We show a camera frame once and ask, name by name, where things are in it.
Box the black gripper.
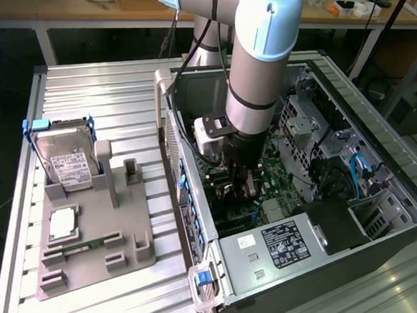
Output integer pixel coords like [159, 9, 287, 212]
[222, 129, 269, 173]

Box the black expansion slot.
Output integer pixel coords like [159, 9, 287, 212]
[213, 213, 256, 237]

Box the green motherboard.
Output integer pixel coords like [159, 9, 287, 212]
[190, 121, 308, 241]

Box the metal disk bay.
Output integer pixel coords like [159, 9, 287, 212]
[276, 89, 342, 160]

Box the silver chipset heatsink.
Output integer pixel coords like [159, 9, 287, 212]
[260, 197, 286, 226]

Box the silver power supply unit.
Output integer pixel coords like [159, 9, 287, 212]
[212, 214, 333, 297]

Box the blue case latch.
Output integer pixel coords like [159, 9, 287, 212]
[195, 269, 213, 288]

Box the black open PC case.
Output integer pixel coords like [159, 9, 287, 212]
[153, 50, 417, 313]

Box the wooden desk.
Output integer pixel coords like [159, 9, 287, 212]
[0, 0, 417, 60]

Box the grey parts rack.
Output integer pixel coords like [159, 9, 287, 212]
[26, 135, 160, 302]

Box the hard disk in blue carrier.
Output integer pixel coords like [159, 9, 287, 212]
[22, 113, 103, 196]

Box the white and orange clutter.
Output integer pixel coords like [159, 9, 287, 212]
[324, 0, 383, 21]

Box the green RAM stick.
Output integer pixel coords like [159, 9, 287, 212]
[61, 237, 107, 256]

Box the silver CPU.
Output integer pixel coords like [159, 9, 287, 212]
[47, 207, 81, 242]

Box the black slanted pole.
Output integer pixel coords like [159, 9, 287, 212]
[341, 0, 417, 80]

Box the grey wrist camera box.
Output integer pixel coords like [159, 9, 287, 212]
[192, 112, 238, 159]

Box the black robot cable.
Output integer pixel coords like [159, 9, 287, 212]
[154, 0, 233, 169]

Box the blue wire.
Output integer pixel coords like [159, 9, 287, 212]
[348, 151, 374, 200]

